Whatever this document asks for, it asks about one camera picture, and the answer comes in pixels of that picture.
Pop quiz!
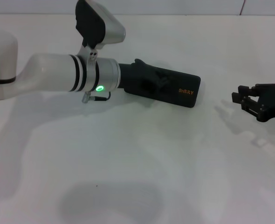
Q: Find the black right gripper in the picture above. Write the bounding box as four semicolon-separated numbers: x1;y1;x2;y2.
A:
231;80;275;123

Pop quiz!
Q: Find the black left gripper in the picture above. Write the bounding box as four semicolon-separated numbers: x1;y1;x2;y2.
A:
117;58;173;94

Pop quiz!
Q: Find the black glasses case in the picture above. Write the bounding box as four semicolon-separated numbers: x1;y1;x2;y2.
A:
123;66;201;109

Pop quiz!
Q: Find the left gripper cable with plug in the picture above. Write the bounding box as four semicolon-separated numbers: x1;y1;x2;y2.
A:
81;91;112;104

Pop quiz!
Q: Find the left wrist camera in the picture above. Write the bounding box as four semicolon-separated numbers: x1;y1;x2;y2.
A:
75;0;126;69

